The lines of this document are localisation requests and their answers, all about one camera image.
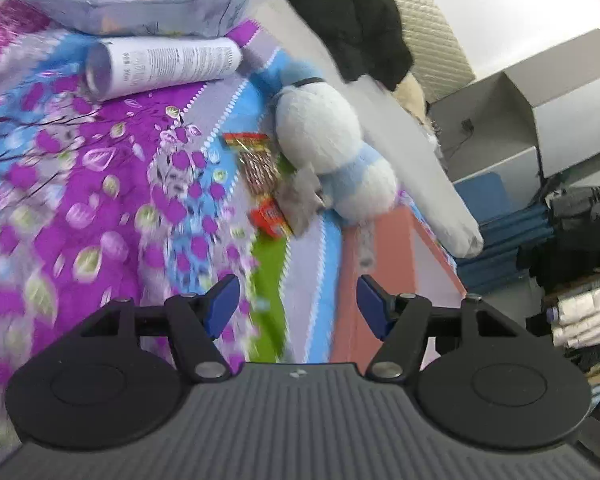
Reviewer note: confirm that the black coat on bed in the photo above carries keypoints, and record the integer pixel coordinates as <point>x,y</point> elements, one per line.
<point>360,25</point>

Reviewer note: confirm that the black charger plug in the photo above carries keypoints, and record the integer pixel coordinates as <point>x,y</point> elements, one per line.
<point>466,125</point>

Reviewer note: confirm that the hanging black coat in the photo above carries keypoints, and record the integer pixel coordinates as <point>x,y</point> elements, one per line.
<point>570,260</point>

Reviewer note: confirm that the grey wardrobe cabinet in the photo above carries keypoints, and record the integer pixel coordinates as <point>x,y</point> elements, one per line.
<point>570,90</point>

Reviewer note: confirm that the small red snack packet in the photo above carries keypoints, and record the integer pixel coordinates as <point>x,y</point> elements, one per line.
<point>270,217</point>

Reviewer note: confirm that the purple floral bed sheet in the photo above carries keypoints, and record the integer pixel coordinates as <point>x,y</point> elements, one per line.
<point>80,185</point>

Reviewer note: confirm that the white puffer jacket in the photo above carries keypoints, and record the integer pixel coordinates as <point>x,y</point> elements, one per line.
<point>585,315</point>

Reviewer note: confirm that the clear plastic wrapper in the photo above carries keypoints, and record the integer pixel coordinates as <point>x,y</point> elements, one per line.
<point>297,200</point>

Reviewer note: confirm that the beige pillow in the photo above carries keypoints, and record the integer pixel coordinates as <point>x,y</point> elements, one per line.
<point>410,97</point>

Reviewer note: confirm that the hanging grey jacket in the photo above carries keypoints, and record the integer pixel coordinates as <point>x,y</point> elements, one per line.
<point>585,202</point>

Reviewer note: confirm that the blue curtain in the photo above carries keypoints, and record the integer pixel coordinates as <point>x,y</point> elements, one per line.
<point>505,250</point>

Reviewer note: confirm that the red striped snack packet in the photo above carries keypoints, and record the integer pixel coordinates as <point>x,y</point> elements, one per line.
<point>255,165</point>

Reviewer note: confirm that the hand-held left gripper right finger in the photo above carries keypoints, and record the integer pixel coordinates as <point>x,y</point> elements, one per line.
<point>375,307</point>

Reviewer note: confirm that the pink cardboard box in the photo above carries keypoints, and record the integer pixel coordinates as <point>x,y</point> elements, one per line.
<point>360,280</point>

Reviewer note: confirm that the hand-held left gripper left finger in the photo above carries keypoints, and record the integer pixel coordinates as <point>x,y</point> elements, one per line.
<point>220,305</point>

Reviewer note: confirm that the white spray can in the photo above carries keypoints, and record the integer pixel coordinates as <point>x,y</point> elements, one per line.
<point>170,67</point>

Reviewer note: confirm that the grey duvet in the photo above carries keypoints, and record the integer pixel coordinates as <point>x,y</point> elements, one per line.
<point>430,185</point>

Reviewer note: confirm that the white and blue plush toy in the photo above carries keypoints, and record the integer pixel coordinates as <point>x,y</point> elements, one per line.
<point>320,130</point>

